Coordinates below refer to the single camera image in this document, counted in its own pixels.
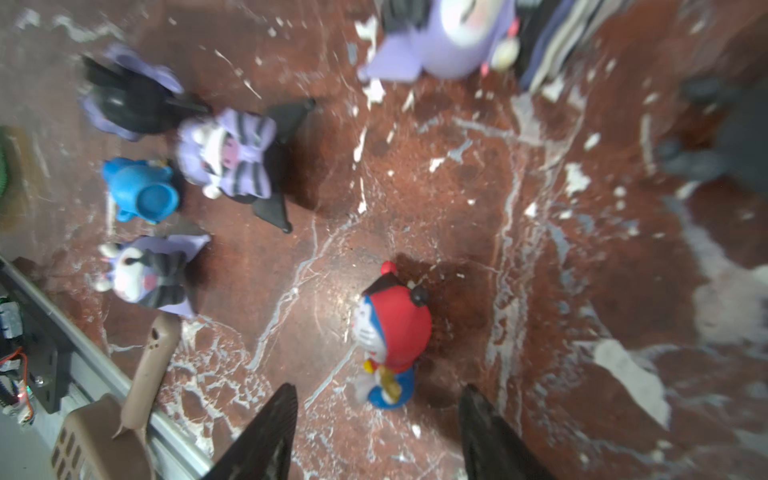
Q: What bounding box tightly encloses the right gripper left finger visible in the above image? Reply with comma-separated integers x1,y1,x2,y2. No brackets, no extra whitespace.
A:
202,383,298,480

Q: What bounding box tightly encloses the blue cup toy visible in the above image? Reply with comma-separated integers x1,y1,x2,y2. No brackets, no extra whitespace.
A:
101,157,180,224

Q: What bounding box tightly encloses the purple bat Kuromi figure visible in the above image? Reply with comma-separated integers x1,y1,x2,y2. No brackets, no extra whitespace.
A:
176,98,316,234

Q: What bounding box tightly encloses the purple dress Kuromi figure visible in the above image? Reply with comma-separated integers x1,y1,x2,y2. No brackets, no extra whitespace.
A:
358,0,520,83

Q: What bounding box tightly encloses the brown plastic litter scoop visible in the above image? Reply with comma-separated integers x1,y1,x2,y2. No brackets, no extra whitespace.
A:
51,313,181,480

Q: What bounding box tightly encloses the purple striped Kuromi figure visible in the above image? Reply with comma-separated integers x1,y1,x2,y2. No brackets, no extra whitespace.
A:
94,234,212,317

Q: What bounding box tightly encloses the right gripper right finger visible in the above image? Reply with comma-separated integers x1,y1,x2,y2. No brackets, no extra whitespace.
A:
458,384,555,480

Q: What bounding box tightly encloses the black Kuromi figure lying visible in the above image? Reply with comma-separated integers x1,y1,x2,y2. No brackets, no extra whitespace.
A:
81,44,211,142

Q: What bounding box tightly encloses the red hat Doraemon figure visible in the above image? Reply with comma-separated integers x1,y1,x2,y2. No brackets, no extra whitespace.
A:
352,261,432,410

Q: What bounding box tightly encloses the small grey bunny figure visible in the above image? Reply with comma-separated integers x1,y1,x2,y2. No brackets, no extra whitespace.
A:
655,75,767,198

